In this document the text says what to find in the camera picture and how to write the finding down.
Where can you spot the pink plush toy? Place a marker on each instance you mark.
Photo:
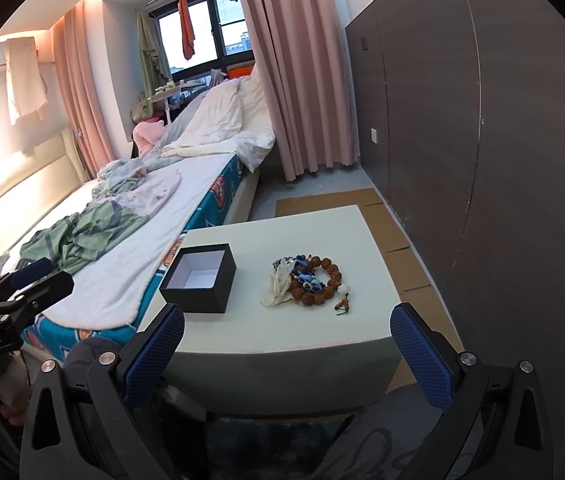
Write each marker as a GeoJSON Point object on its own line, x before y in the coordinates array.
{"type": "Point", "coordinates": [147, 134]}

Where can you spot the white tassel pendant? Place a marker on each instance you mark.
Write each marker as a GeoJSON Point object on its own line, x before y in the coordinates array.
{"type": "Point", "coordinates": [276, 291]}

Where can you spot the window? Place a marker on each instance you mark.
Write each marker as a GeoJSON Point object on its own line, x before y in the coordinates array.
{"type": "Point", "coordinates": [222, 39]}

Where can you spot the white wall switch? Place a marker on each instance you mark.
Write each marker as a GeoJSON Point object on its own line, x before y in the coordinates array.
{"type": "Point", "coordinates": [374, 135]}

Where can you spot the small white side table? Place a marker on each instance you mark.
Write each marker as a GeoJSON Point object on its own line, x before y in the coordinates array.
{"type": "Point", "coordinates": [164, 94]}

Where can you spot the pink curtain left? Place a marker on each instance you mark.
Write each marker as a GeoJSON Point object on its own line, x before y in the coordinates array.
{"type": "Point", "coordinates": [78, 90]}

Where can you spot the white low table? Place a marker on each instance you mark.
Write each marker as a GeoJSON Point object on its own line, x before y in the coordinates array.
{"type": "Point", "coordinates": [289, 359]}

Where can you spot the orange hanging garment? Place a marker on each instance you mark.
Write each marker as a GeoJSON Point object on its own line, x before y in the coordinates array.
{"type": "Point", "coordinates": [187, 29]}

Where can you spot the pink curtain right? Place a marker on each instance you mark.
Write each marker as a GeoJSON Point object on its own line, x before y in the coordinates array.
{"type": "Point", "coordinates": [300, 56]}

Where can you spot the pink curtain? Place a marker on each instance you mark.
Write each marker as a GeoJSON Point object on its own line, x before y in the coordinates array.
{"type": "Point", "coordinates": [78, 90]}
{"type": "Point", "coordinates": [300, 56]}

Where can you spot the white fleece blanket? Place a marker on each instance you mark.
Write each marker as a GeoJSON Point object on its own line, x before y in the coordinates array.
{"type": "Point", "coordinates": [107, 293]}

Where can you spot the green garment on bed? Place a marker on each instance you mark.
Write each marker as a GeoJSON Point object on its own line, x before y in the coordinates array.
{"type": "Point", "coordinates": [79, 239]}

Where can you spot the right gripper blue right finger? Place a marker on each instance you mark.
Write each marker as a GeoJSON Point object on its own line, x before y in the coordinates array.
{"type": "Point", "coordinates": [505, 403]}

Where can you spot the dark wooden wardrobe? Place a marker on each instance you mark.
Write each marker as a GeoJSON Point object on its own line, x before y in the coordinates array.
{"type": "Point", "coordinates": [468, 98]}

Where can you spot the beige headboard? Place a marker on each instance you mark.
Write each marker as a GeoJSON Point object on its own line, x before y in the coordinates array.
{"type": "Point", "coordinates": [35, 181]}

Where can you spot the white hanging shirt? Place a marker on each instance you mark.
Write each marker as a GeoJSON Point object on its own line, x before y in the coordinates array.
{"type": "Point", "coordinates": [26, 90]}

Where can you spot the white duvet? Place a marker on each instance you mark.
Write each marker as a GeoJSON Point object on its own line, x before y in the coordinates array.
{"type": "Point", "coordinates": [233, 118]}

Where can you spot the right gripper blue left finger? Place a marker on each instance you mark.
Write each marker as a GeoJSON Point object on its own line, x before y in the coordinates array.
{"type": "Point", "coordinates": [80, 421]}

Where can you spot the cardboard floor sheets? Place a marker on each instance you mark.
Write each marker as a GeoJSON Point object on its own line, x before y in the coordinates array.
{"type": "Point", "coordinates": [409, 275]}

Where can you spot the green hanging garment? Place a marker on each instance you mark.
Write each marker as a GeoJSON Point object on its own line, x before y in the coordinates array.
{"type": "Point", "coordinates": [154, 63]}

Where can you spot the black jewelry box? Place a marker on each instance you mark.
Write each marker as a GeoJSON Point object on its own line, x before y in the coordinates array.
{"type": "Point", "coordinates": [199, 279]}

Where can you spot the bed with teal sheet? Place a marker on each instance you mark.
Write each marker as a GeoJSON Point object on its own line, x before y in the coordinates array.
{"type": "Point", "coordinates": [228, 192]}

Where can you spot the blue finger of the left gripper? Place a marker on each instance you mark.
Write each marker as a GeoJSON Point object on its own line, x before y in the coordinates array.
{"type": "Point", "coordinates": [32, 269]}

